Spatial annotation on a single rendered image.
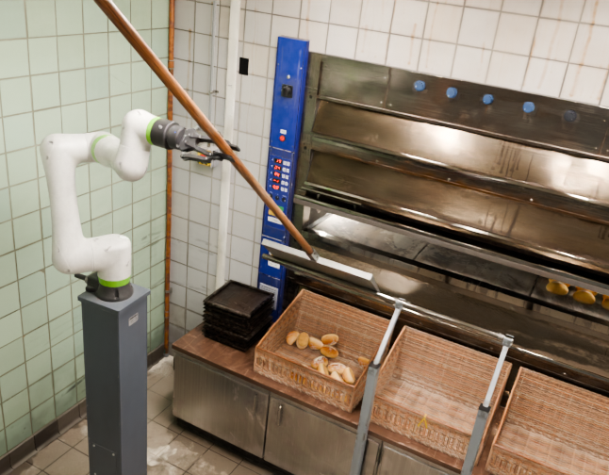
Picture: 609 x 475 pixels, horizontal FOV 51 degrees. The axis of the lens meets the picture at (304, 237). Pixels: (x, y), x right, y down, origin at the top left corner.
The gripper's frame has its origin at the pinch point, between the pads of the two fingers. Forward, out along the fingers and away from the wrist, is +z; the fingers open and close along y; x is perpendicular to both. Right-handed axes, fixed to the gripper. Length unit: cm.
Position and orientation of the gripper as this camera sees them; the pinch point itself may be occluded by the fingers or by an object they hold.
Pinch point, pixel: (226, 151)
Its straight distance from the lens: 196.6
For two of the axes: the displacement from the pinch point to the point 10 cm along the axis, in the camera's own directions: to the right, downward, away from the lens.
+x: -2.8, -3.5, -8.9
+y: -3.9, 8.9, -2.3
